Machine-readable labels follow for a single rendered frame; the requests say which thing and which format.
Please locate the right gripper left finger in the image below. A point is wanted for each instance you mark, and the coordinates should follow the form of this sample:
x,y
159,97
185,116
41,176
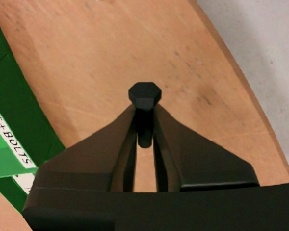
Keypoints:
x,y
97,161

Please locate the white domino with black pips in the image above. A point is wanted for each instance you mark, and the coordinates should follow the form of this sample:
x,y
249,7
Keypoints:
x,y
25,181

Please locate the black bolt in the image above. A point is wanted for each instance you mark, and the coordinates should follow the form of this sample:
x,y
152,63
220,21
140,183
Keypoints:
x,y
145,96

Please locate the green three-compartment sorting bin rack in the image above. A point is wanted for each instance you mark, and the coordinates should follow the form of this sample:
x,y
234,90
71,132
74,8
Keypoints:
x,y
27,138

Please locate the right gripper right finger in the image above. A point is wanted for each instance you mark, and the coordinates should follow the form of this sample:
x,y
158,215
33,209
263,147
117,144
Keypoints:
x,y
193,162

